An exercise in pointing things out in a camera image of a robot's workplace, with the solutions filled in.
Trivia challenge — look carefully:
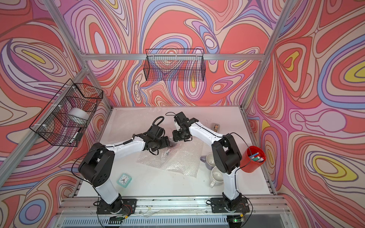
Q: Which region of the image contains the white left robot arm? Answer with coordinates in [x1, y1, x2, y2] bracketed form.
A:
[78, 124, 170, 213]

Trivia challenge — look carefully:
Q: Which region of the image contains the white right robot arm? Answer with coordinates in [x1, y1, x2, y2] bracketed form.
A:
[173, 112, 242, 201]

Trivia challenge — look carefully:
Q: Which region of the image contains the grey tape dispenser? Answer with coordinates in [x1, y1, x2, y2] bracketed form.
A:
[212, 123, 220, 133]

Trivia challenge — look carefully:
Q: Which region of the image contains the lilac mug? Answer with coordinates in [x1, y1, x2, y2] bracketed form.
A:
[200, 153, 216, 171]

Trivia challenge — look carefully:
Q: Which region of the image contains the teal alarm clock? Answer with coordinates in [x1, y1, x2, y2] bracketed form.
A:
[117, 173, 132, 188]

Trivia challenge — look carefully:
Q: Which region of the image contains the white mug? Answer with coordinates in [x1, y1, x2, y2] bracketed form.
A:
[209, 167, 224, 188]

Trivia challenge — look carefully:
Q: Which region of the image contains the red pen cup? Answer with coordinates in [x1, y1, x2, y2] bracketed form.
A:
[240, 146, 266, 173]

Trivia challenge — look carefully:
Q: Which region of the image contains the black marker in basket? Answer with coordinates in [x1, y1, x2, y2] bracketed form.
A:
[72, 128, 83, 141]

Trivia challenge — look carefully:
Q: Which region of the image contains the white tape roll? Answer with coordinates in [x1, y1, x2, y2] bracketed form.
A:
[68, 107, 90, 125]

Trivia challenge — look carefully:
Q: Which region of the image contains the back wire basket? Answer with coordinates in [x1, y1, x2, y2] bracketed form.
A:
[143, 48, 206, 82]

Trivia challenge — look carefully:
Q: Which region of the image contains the wire basket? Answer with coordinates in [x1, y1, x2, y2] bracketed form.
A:
[143, 48, 206, 82]
[29, 79, 104, 147]

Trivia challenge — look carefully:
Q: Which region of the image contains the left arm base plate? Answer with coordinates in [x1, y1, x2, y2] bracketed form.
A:
[93, 199, 137, 216]

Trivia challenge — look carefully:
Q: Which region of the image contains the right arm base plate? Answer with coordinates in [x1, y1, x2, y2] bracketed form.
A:
[206, 196, 251, 214]

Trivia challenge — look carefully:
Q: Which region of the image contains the left wire basket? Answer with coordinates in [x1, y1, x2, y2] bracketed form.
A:
[29, 79, 104, 147]

